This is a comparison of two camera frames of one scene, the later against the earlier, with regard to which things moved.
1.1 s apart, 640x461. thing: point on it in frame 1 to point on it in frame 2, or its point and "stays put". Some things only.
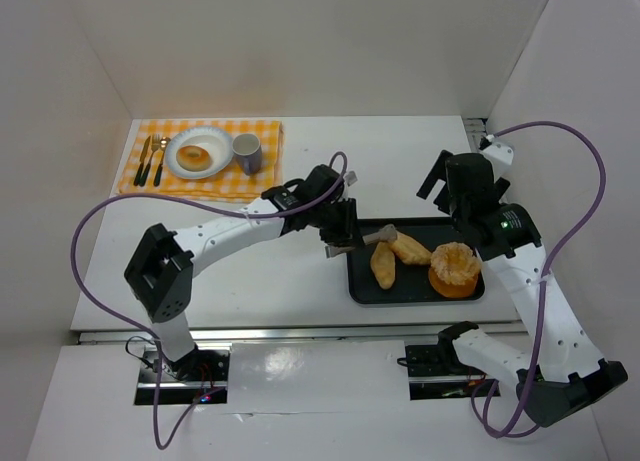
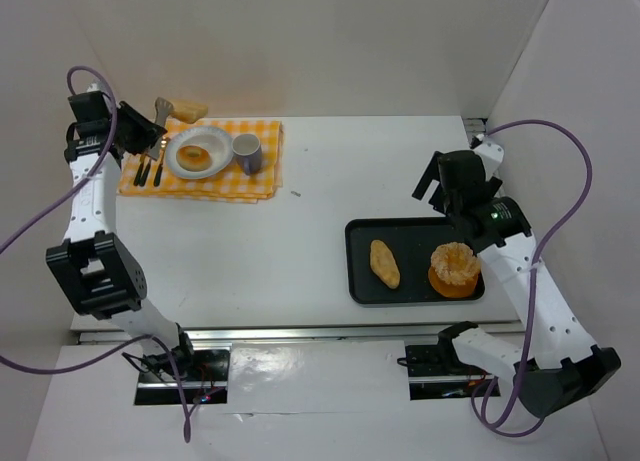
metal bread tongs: (386, 233) to (163, 107)
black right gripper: (445, 193) stays put
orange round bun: (451, 290) stays put
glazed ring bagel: (193, 158) stays put
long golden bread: (409, 250) to (188, 112)
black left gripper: (341, 226) to (142, 132)
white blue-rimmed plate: (217, 143) stays put
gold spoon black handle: (164, 142) stays put
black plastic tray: (411, 282) stays put
